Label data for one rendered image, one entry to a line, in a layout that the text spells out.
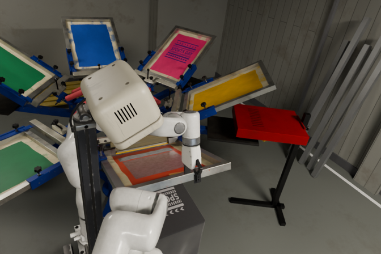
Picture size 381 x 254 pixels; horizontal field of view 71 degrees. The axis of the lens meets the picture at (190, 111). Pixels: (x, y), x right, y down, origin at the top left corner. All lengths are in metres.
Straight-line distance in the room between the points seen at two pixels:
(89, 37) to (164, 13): 2.10
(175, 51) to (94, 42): 0.93
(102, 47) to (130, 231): 2.81
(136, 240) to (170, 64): 2.54
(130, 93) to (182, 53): 2.54
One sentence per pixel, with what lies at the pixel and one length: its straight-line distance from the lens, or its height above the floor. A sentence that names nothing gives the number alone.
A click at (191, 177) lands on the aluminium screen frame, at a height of 1.38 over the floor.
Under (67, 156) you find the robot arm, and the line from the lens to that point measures 1.04.
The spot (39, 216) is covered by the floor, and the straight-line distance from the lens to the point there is 3.13.
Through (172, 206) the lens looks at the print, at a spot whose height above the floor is 0.95.
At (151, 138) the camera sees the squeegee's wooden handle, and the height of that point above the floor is 1.21.
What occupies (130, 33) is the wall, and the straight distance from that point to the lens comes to 5.50.
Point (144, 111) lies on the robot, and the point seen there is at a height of 1.96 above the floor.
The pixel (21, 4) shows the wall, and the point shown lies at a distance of 5.15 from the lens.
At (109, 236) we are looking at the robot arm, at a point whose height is 1.72.
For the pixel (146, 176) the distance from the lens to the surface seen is 1.45.
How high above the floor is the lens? 2.30
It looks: 29 degrees down
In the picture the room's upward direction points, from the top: 7 degrees clockwise
